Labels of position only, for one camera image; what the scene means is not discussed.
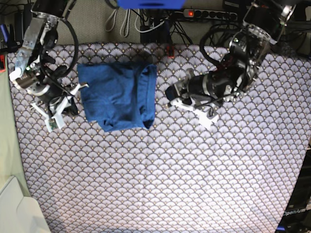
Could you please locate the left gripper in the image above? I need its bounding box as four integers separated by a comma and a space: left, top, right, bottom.
165, 69, 219, 129

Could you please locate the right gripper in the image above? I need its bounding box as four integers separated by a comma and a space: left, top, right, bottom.
13, 72, 89, 132

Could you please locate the blue long-sleeve T-shirt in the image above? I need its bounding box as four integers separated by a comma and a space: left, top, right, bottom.
77, 62, 157, 132

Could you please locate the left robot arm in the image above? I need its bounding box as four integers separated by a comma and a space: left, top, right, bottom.
165, 0, 298, 129

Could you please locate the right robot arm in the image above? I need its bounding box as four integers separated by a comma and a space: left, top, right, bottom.
9, 0, 88, 132

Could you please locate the red clamp on table edge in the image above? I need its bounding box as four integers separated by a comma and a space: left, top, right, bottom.
166, 45, 174, 58

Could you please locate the black power strip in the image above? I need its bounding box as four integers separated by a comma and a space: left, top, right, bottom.
181, 9, 238, 21

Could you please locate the blue box at top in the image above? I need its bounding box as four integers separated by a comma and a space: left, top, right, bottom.
117, 0, 185, 9

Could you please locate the fan-patterned tablecloth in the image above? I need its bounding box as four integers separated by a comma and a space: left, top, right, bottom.
11, 43, 311, 233

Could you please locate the white plastic bin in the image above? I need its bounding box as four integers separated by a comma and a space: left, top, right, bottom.
0, 176, 50, 233

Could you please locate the black OpenArm base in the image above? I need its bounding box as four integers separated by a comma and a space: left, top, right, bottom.
276, 148, 311, 233

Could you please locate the grey looped cable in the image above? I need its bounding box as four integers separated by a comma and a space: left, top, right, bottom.
104, 7, 130, 38

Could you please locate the blue-handled clamp left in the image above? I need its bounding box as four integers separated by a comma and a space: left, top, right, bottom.
0, 24, 18, 53

